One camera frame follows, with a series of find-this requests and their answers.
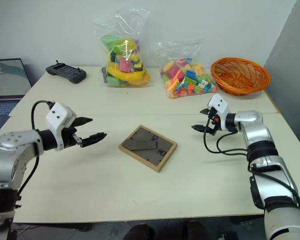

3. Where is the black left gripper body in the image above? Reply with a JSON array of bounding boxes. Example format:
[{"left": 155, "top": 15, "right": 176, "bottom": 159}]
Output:
[{"left": 61, "top": 126, "right": 84, "bottom": 149}]

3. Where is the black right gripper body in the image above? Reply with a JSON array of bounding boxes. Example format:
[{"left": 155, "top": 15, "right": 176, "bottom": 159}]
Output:
[{"left": 205, "top": 106, "right": 221, "bottom": 136}]

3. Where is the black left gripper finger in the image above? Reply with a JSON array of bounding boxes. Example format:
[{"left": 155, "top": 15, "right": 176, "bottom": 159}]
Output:
[
  {"left": 80, "top": 132, "right": 108, "bottom": 148},
  {"left": 72, "top": 116, "right": 94, "bottom": 128}
]

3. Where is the laptop computer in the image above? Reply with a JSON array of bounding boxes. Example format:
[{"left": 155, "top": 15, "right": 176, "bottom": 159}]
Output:
[{"left": 0, "top": 58, "right": 33, "bottom": 133}]

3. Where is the bag of small colourful bricks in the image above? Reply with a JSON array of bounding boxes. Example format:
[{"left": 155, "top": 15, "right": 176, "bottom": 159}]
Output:
[{"left": 149, "top": 38, "right": 218, "bottom": 100}]

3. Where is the orange wicker basket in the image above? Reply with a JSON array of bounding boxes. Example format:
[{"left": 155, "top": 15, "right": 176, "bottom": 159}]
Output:
[{"left": 210, "top": 57, "right": 271, "bottom": 96}]

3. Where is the black handheld controller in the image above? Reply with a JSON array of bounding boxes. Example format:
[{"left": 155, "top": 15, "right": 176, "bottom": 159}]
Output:
[{"left": 45, "top": 59, "right": 88, "bottom": 85}]

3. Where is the bag of large colourful toys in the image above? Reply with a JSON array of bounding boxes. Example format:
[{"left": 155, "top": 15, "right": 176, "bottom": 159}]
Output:
[{"left": 93, "top": 6, "right": 156, "bottom": 88}]

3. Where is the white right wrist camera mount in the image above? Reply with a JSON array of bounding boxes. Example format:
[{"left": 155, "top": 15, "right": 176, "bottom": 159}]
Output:
[{"left": 207, "top": 93, "right": 231, "bottom": 131}]

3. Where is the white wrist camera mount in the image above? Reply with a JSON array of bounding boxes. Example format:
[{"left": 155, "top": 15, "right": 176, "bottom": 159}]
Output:
[
  {"left": 45, "top": 101, "right": 77, "bottom": 152},
  {"left": 207, "top": 93, "right": 231, "bottom": 131}
]

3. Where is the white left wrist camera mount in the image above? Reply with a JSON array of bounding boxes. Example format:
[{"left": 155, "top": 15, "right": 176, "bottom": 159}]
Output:
[{"left": 45, "top": 101, "right": 77, "bottom": 152}]

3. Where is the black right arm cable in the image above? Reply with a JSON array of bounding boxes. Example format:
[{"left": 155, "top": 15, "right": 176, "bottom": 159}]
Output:
[{"left": 202, "top": 117, "right": 300, "bottom": 211}]

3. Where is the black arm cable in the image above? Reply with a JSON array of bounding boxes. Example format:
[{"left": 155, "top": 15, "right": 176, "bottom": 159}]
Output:
[
  {"left": 202, "top": 117, "right": 300, "bottom": 211},
  {"left": 16, "top": 100, "right": 56, "bottom": 201}
]

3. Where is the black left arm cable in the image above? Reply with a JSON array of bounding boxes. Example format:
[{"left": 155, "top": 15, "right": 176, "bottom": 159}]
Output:
[{"left": 16, "top": 100, "right": 56, "bottom": 201}]

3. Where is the wooden framed puzzle board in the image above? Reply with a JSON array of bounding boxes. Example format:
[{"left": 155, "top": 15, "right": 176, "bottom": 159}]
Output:
[{"left": 118, "top": 124, "right": 178, "bottom": 173}]

